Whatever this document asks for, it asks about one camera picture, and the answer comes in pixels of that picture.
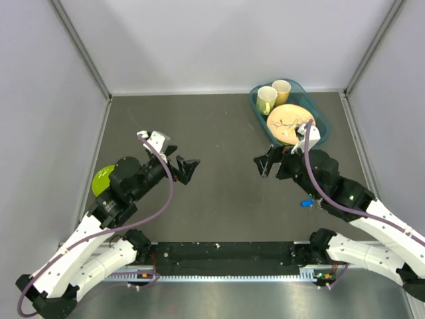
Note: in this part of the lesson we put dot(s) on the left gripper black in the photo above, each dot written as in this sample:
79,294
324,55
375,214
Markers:
186,169

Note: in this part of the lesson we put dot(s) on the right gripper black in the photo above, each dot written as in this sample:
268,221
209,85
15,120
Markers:
264,162

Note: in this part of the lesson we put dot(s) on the blue key fob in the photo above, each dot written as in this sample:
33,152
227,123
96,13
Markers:
307,203

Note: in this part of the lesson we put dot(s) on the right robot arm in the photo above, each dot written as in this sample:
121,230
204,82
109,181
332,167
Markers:
401,257

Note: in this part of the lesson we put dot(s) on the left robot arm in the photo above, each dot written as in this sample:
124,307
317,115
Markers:
101,244

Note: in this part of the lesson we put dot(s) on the cream painted plate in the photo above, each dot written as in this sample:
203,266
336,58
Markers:
283,122

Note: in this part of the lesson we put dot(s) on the pale green mug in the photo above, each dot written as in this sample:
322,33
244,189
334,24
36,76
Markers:
266,99

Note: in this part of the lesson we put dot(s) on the teal plastic tray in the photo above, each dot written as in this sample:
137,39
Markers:
300,97

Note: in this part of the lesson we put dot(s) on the yellow mug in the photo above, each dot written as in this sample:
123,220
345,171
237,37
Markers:
283,89

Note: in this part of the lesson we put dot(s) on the green plastic plate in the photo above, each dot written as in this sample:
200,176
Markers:
101,180

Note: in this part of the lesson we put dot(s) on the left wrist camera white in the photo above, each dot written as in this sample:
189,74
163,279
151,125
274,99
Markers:
154,139

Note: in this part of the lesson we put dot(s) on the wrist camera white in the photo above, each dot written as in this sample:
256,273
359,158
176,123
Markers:
154,139
306,140

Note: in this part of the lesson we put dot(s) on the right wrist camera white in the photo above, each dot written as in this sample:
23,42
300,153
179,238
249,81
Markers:
306,140

